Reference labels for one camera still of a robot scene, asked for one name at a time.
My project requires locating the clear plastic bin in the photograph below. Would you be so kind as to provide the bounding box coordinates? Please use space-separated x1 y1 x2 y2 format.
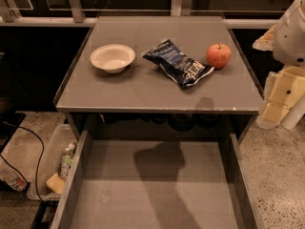
27 124 77 200

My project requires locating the red apple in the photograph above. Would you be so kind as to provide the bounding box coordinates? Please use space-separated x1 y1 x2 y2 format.
206 43 232 69

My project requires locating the open grey top drawer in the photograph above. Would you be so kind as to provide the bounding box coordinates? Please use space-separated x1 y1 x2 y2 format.
51 132 264 229

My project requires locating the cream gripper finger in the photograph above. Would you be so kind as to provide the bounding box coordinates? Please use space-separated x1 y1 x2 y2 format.
256 100 289 130
264 66 305 108

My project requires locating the metal railing frame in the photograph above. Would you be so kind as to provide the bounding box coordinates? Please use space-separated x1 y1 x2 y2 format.
0 0 294 28

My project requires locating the white paper bowl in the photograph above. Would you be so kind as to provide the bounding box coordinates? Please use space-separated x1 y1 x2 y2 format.
90 44 135 73

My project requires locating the blue chip bag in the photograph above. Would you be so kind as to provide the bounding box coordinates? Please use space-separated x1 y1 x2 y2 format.
142 39 214 88

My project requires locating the black cable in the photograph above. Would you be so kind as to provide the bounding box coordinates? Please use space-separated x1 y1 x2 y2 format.
0 121 58 205

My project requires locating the plastic bottle in bin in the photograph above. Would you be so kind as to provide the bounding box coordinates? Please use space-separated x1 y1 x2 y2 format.
60 142 77 179

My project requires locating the plastic bottle on floor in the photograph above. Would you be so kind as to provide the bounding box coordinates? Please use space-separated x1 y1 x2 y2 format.
1 168 27 192

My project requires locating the grey cabinet with top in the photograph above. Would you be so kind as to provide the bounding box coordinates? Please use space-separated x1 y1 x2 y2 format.
54 16 262 133

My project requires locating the yellow sponge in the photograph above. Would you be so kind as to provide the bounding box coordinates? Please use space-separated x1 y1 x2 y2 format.
46 173 65 194

